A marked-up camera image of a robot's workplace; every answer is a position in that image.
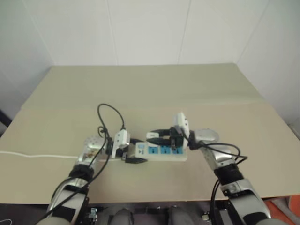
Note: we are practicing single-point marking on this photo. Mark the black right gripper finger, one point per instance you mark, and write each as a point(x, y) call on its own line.
point(162, 130)
point(161, 141)

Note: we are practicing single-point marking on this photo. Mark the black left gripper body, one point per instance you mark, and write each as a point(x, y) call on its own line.
point(124, 156)

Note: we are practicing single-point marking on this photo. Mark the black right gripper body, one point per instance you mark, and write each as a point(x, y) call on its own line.
point(177, 138)

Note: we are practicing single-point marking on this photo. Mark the white charger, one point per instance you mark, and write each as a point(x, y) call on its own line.
point(152, 135)

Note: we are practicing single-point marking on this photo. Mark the white power strip blue sockets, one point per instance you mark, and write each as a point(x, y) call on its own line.
point(164, 155)

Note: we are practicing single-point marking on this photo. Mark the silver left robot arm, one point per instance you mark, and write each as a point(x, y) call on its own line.
point(90, 150)

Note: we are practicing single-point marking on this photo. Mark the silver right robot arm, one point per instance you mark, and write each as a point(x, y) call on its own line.
point(243, 194)

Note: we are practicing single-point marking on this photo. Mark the dark rounded shape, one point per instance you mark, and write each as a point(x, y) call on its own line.
point(123, 216)

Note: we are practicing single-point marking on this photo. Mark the black object at table side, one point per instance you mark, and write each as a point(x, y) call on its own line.
point(4, 118)

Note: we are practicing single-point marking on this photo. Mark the orange object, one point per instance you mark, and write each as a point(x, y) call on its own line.
point(288, 208)

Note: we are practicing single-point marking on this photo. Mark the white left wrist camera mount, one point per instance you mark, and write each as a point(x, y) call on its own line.
point(122, 138)

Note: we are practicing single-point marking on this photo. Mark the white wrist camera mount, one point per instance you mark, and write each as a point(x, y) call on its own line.
point(122, 138)
point(180, 120)

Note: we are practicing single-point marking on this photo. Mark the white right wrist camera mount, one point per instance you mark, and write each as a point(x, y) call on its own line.
point(180, 120)

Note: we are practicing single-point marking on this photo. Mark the small metal bracket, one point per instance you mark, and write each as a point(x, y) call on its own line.
point(93, 212)
point(206, 212)

